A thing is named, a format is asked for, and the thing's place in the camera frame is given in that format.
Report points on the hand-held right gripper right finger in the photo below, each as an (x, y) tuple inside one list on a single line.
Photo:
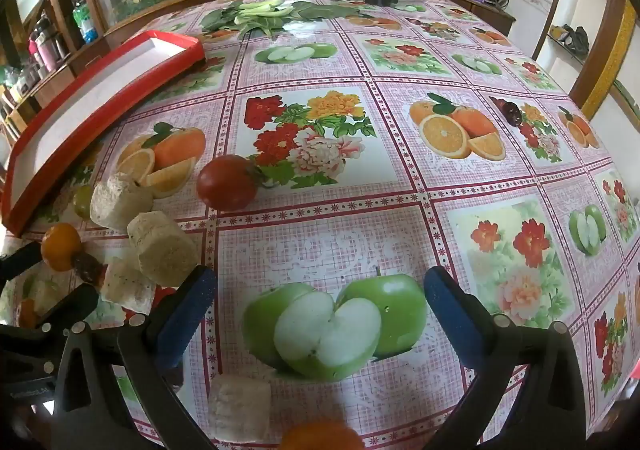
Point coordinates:
[(452, 325)]

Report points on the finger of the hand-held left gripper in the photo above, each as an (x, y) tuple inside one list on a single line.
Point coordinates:
[(75, 302), (20, 262)]

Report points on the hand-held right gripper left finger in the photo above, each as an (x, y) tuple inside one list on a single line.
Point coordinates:
[(185, 320)]

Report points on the dark red date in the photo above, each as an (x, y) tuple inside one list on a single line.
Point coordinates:
[(510, 112), (173, 376), (88, 269)]

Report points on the orange mandarin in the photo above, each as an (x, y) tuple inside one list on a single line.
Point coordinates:
[(322, 437), (60, 247), (27, 314)]

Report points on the green grape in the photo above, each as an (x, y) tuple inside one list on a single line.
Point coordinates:
[(81, 202)]

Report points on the red tomato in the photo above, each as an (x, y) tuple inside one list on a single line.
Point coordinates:
[(225, 185)]

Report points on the red tray with white inside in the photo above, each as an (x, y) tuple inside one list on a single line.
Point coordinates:
[(100, 89)]

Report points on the fruit and flower print tablecloth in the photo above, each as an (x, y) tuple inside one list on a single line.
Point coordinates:
[(350, 230)]

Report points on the pink bottle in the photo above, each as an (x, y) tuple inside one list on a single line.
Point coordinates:
[(45, 54)]

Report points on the green plastic bottle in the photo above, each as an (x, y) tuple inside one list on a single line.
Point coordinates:
[(85, 22)]

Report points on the dark shoes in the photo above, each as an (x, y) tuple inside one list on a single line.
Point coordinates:
[(575, 38)]

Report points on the pile of bok choy leaves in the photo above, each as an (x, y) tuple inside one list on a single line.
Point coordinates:
[(270, 15)]

